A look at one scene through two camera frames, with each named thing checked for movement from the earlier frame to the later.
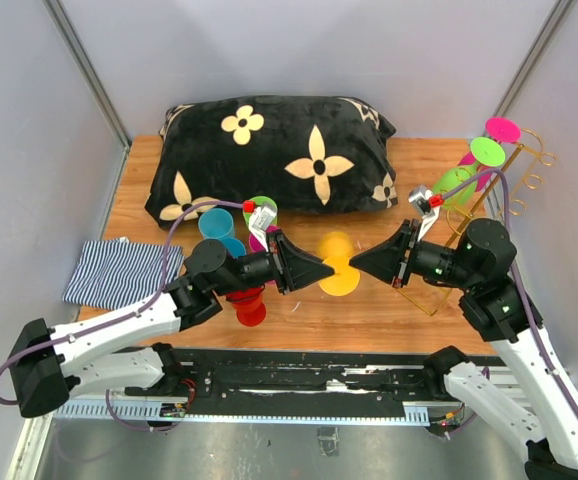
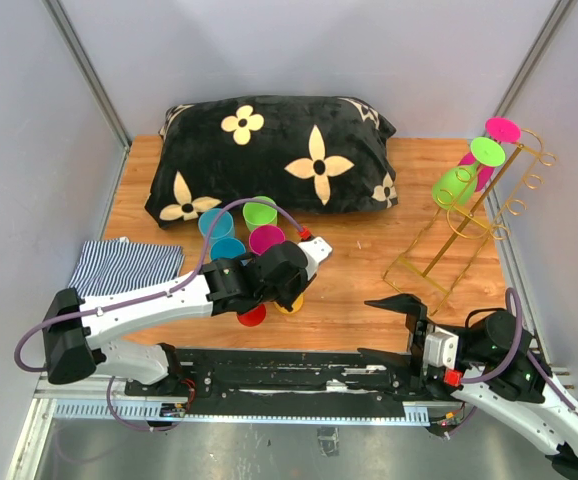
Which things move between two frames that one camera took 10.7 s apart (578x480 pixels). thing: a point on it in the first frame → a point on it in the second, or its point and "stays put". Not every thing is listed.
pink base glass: x=255 y=245 stays put
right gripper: x=386 y=259 → x=417 y=326
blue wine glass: x=216 y=223 stays put
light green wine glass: x=262 y=200 stays put
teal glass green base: x=234 y=246 stays put
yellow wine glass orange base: x=335 y=249 → x=295 y=307
